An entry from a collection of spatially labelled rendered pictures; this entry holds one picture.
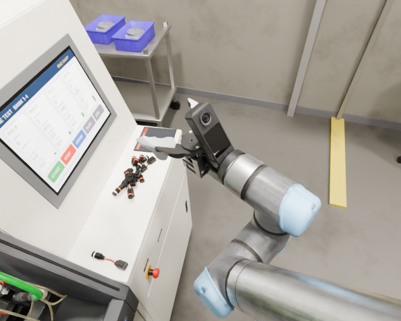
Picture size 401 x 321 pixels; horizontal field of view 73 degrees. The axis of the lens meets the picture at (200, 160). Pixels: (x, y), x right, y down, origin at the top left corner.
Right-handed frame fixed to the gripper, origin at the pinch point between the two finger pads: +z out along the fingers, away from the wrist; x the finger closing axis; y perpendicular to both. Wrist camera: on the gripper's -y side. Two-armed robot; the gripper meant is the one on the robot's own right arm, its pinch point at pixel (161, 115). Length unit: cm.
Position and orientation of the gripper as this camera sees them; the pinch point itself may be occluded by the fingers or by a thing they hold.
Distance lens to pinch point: 59.3
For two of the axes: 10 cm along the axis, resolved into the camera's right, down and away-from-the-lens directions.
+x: 6.9, -6.3, 3.6
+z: -7.2, -5.0, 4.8
